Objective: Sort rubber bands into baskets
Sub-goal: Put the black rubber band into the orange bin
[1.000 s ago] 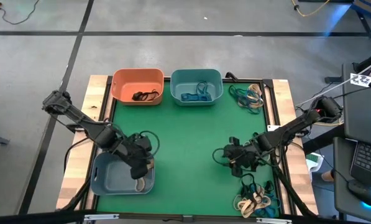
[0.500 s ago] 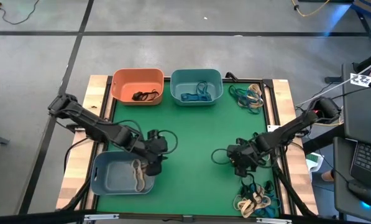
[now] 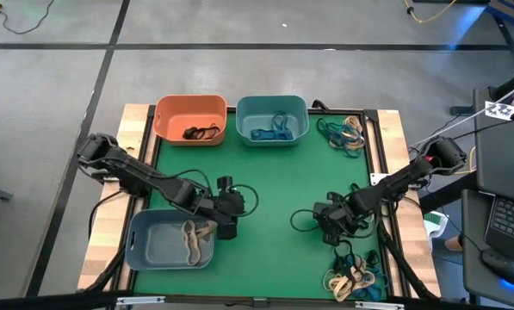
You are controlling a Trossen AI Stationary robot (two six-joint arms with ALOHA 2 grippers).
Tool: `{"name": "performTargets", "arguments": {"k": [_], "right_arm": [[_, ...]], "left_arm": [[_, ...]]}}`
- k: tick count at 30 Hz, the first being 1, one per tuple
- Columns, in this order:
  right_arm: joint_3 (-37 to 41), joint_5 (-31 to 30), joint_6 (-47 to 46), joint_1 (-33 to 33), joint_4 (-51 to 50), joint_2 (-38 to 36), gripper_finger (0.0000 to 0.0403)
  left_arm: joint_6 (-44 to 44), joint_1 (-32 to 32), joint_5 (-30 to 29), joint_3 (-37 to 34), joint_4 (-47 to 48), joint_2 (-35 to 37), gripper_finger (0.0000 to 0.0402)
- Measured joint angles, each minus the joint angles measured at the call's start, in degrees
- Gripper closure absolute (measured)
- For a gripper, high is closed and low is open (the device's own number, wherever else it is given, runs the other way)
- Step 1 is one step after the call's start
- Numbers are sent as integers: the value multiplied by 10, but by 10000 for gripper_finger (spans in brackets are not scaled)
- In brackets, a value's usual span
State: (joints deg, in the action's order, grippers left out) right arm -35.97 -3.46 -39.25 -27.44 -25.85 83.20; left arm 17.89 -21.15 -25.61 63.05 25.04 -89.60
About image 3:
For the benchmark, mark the dark desk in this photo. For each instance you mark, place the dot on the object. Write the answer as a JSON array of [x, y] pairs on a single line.
[[476, 267]]

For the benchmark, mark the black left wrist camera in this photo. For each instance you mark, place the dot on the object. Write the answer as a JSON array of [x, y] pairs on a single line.
[[238, 202]]

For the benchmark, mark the blue-grey plastic basket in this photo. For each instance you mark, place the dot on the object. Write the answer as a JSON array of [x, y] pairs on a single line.
[[162, 245]]

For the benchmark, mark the black laptop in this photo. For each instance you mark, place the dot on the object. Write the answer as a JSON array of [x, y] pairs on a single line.
[[510, 224]]

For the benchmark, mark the dark teal rubber band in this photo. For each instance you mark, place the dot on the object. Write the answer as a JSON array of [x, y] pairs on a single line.
[[280, 138]]

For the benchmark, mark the black rig crossbar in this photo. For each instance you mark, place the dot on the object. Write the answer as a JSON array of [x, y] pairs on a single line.
[[45, 301]]

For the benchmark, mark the black rubber band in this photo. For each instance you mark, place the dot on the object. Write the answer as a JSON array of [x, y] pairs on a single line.
[[209, 129], [189, 133]]

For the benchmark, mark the blue metal cart frame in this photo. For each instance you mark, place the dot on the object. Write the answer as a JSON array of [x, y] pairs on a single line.
[[510, 13]]

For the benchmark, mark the dark blue cloth garment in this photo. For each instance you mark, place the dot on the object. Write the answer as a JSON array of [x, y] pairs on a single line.
[[344, 241]]

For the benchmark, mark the black computer mouse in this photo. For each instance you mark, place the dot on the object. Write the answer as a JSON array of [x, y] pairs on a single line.
[[499, 263]]

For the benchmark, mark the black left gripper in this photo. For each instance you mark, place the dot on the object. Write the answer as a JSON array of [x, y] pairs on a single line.
[[224, 206]]

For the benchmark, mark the long tan rubber band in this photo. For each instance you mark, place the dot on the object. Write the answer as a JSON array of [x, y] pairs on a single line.
[[195, 258]]

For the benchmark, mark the silver bracket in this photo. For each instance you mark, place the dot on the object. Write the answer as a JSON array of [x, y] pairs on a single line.
[[140, 300], [379, 305]]

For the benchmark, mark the orange plastic basket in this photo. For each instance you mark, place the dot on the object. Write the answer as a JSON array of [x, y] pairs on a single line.
[[187, 109]]

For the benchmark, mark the white and green object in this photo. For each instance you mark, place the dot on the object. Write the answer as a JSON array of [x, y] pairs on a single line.
[[437, 224]]

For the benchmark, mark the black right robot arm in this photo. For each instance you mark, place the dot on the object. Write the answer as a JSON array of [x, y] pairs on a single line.
[[403, 176]]

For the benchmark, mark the white printed tag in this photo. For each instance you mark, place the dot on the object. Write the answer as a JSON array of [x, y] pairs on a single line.
[[502, 111]]

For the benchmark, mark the grey desk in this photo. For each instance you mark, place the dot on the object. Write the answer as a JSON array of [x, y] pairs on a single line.
[[502, 163]]

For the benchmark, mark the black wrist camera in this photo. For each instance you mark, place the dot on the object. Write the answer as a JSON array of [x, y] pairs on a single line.
[[322, 215], [238, 202]]

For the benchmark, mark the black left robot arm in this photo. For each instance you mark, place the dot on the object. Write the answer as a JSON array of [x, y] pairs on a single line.
[[153, 181]]

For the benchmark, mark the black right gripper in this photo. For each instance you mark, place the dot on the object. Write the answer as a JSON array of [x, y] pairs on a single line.
[[342, 217]]

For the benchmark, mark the blue rubber band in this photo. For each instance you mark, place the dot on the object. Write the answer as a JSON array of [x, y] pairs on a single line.
[[351, 151], [261, 135], [350, 260], [370, 295], [287, 129]]

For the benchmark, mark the silver rod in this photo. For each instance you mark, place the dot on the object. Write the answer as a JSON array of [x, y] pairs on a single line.
[[454, 125]]

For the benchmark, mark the teal plastic basket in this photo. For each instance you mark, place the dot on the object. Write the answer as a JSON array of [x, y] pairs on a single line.
[[261, 107]]

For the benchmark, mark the white mounting plate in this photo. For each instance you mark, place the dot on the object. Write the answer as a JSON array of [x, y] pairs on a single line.
[[378, 178]]

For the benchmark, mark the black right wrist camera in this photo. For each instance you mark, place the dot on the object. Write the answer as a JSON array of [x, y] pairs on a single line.
[[322, 215]]

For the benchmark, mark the tan object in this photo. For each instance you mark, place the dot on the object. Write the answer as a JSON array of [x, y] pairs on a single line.
[[453, 243]]

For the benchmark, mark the green table mat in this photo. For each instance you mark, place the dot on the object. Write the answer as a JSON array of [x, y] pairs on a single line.
[[261, 258]]

